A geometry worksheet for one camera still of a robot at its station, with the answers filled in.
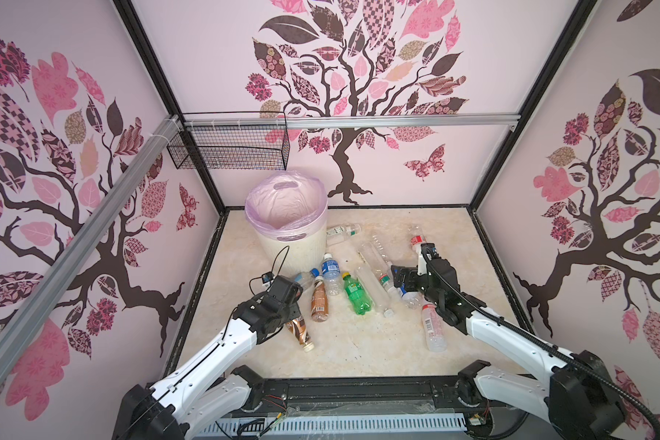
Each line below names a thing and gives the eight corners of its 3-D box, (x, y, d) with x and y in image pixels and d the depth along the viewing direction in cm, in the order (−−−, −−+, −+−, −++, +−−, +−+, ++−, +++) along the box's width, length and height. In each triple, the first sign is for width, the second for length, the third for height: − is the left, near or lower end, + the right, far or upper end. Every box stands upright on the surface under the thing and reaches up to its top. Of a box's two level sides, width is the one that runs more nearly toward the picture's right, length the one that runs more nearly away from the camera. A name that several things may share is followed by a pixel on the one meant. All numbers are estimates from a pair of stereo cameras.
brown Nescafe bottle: (311, 322, 89) (310, 315, 84) (314, 280, 99) (312, 272, 94) (328, 322, 89) (327, 315, 84) (329, 280, 99) (328, 272, 94)
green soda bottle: (358, 316, 90) (359, 310, 86) (339, 281, 98) (339, 274, 95) (372, 310, 91) (373, 304, 88) (351, 275, 100) (352, 269, 96)
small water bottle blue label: (326, 298, 94) (325, 291, 90) (320, 259, 104) (319, 252, 100) (344, 295, 95) (345, 288, 91) (336, 257, 105) (336, 249, 101)
